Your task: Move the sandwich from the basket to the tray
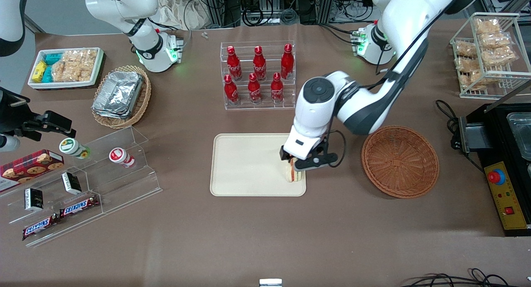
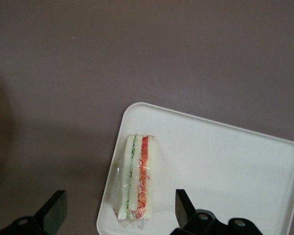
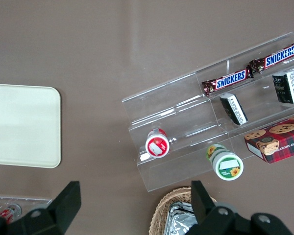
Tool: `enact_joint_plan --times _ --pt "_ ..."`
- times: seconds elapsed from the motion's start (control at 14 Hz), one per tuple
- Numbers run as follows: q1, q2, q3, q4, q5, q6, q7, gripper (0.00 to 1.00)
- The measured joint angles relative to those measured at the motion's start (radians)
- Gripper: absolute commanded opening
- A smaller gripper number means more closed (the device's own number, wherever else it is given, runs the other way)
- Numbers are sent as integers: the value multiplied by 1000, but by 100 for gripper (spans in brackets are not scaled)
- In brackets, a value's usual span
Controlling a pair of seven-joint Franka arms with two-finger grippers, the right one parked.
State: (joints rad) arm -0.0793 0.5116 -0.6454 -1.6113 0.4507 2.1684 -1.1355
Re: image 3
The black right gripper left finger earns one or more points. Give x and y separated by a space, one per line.
56 215

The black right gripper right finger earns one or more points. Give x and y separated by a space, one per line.
210 218

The light oval wicker basket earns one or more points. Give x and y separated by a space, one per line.
161 208

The cream rectangular tray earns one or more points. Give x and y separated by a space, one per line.
22 124

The stacked aluminium foil containers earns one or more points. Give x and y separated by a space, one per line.
181 220

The clear acrylic bottle rack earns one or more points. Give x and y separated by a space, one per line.
27 199

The red cola bottle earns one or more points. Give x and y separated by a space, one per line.
8 214

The green lidded cup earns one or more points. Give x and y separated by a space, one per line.
229 167

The red lidded cup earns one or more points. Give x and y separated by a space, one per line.
157 145

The red tartan cookie box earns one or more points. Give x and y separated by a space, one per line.
281 142

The small black white box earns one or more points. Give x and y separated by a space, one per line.
286 86
234 110

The clear acrylic stepped shelf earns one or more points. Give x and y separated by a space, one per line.
166 107

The brown Snickers bar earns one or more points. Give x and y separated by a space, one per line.
276 57
229 80

